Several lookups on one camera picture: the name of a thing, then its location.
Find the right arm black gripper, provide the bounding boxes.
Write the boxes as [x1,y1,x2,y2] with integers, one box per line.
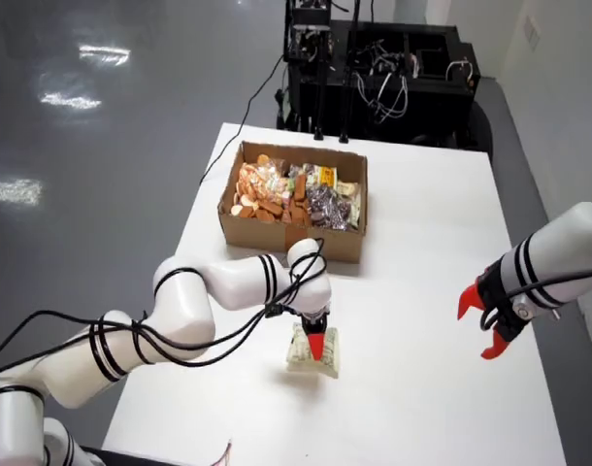
[456,264,538,361]

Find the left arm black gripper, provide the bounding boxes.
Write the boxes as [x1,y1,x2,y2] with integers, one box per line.
[295,303,332,362]

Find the white green snack packet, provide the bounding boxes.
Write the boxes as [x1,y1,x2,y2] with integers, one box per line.
[284,325,342,380]

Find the white cookie snack packet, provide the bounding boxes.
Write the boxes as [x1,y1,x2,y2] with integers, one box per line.
[335,179,364,230]

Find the yellow label snack packet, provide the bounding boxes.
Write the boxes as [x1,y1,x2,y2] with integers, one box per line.
[303,163,340,188]

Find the brown cardboard box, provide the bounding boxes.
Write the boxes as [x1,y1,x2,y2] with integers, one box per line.
[216,140,369,266]

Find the chocolate sprinkle cookies bag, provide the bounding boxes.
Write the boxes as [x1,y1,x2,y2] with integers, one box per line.
[305,183,355,232]

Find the brown Lotus biscuit pack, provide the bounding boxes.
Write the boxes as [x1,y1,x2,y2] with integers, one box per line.
[276,174,313,228]

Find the pastel marshmallow bag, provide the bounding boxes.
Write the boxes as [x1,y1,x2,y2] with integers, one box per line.
[271,175,298,206]

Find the orange round cookies bag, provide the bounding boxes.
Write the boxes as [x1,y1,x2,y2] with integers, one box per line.
[230,152,287,222]

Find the black equipment cart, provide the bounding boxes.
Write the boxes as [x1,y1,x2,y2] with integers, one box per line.
[276,18,494,150]

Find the black electronics rack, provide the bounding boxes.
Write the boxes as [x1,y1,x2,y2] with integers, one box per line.
[283,0,334,64]

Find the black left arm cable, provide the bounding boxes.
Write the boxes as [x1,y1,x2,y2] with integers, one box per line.
[0,237,329,384]

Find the black camera stand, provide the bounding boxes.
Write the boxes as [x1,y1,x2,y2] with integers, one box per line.
[313,72,328,143]
[338,0,361,146]

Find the white cable bundle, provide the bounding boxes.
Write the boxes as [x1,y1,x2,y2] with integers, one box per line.
[356,43,409,120]

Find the black floor cable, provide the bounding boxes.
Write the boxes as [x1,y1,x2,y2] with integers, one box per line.
[200,53,285,184]

